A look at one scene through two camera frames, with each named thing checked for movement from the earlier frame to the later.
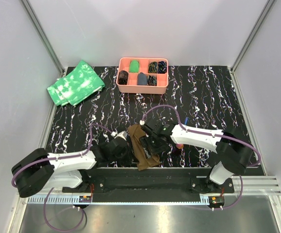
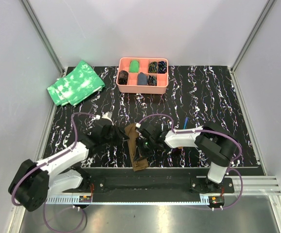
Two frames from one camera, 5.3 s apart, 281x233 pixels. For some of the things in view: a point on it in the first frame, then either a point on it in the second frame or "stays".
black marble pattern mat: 201,96 stays
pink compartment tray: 144,75 stays
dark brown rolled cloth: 123,77 stays
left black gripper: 130,159 → 120,137
